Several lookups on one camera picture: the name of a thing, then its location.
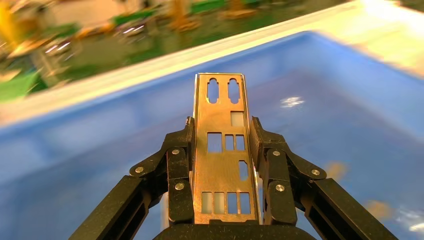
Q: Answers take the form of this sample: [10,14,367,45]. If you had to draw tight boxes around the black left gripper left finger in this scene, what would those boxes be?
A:
[69,116,196,240]

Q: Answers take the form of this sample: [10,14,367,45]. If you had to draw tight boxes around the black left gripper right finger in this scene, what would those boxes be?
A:
[249,116,398,240]

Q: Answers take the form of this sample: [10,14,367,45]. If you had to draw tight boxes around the silver metal I/O shield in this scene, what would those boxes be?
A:
[192,72,263,225]

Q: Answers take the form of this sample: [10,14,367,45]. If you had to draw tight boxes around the large blue plastic bin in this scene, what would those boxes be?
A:
[0,31,424,240]

